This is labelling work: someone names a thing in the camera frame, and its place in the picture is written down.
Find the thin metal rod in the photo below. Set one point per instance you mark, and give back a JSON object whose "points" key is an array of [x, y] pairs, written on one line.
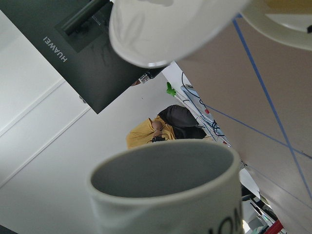
{"points": [[204, 118]]}

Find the person in yellow shirt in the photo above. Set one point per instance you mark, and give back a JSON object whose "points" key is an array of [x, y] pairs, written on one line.
{"points": [[174, 122]]}

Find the red cylinder bottle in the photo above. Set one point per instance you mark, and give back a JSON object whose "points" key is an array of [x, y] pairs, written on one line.
{"points": [[276, 228]]}

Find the cream oval lidded box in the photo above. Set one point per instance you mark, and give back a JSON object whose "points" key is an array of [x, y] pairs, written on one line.
{"points": [[153, 33]]}

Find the white mug grey inside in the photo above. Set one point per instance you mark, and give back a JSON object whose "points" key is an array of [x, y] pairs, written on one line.
{"points": [[186, 186]]}

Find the black monitor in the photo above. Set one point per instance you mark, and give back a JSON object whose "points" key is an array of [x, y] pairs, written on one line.
{"points": [[85, 58]]}

